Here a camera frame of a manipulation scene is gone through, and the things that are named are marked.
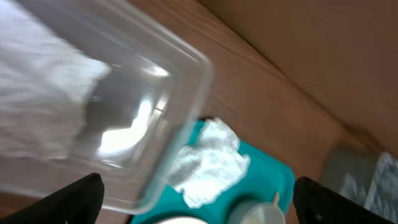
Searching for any grey bowl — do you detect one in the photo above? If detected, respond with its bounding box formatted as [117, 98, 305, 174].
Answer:
[226, 200, 285, 224]

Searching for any teal plastic tray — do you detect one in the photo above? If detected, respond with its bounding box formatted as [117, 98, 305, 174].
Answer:
[130, 119, 295, 224]

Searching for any clear plastic bin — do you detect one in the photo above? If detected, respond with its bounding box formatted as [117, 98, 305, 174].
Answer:
[1, 0, 213, 215]

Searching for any large white dirty plate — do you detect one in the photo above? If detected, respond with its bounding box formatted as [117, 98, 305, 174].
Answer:
[154, 217, 208, 224]

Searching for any wooden chopstick left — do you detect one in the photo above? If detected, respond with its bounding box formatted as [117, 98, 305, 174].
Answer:
[272, 192, 280, 207]

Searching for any white napkin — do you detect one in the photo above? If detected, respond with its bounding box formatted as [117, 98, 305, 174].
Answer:
[169, 118, 251, 208]

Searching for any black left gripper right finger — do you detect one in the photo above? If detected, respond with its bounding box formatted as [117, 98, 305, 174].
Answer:
[293, 176, 394, 224]

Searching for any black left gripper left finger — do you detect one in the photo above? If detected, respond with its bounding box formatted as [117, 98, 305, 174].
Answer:
[1, 172, 104, 224]

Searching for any grey dishwasher rack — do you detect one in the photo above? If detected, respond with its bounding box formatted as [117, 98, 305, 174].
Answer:
[320, 147, 397, 223]

